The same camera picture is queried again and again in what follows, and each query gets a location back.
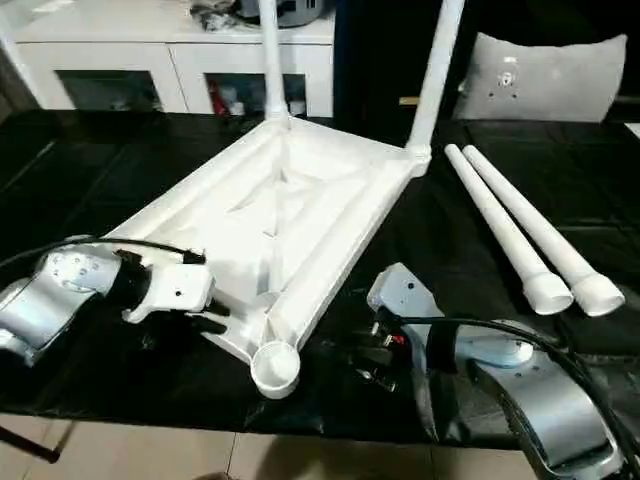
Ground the white plastic table top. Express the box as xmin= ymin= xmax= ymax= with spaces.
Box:
xmin=100 ymin=114 xmax=433 ymax=401

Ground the white plastic table leg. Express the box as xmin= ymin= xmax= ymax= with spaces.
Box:
xmin=256 ymin=0 xmax=293 ymax=123
xmin=461 ymin=144 xmax=627 ymax=319
xmin=443 ymin=143 xmax=575 ymax=317
xmin=404 ymin=0 xmax=467 ymax=163

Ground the black work mat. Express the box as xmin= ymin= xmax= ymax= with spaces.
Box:
xmin=0 ymin=108 xmax=640 ymax=446

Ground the cluster of small bottles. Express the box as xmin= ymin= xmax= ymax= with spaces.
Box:
xmin=206 ymin=76 xmax=309 ymax=117

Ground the white cabinet with glass doors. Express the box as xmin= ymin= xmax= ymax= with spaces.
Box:
xmin=0 ymin=0 xmax=337 ymax=119

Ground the black cabinet with yellow label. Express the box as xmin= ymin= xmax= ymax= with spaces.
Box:
xmin=332 ymin=0 xmax=481 ymax=123

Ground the white cushion with badge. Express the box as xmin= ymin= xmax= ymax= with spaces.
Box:
xmin=450 ymin=31 xmax=630 ymax=124

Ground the grey bag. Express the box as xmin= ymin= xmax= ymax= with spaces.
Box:
xmin=238 ymin=0 xmax=335 ymax=29

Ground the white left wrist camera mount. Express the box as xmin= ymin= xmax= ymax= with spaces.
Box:
xmin=122 ymin=260 xmax=217 ymax=327

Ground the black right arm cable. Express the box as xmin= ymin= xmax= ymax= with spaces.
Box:
xmin=396 ymin=314 xmax=640 ymax=461

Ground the dark cable bundle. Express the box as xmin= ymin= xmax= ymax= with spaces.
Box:
xmin=190 ymin=0 xmax=241 ymax=31

